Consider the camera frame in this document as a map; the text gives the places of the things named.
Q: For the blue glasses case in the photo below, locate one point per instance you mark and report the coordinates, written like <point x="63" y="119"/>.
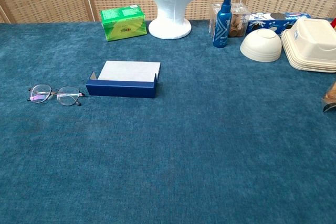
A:
<point x="120" y="89"/>

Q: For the green cardboard box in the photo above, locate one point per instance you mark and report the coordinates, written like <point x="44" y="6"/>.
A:
<point x="123" y="24"/>

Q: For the blue table cloth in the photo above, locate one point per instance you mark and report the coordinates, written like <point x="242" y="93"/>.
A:
<point x="183" y="142"/>

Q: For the thin-framed eyeglasses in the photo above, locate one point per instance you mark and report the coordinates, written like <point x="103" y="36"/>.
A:
<point x="68" y="96"/>

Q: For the clear plastic biscuit box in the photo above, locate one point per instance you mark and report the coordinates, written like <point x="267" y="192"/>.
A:
<point x="237" y="22"/>

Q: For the cream lunch box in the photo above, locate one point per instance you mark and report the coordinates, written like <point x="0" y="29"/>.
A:
<point x="309" y="45"/>

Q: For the cream upturned bowl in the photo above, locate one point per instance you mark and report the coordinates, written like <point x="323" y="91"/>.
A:
<point x="260" y="45"/>

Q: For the blue cookie box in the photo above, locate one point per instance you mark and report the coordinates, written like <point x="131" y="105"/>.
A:
<point x="262" y="20"/>

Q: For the bread in clear bag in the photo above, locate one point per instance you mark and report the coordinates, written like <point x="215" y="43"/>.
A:
<point x="331" y="98"/>

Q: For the blue spray bottle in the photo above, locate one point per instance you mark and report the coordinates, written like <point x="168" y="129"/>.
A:
<point x="221" y="27"/>

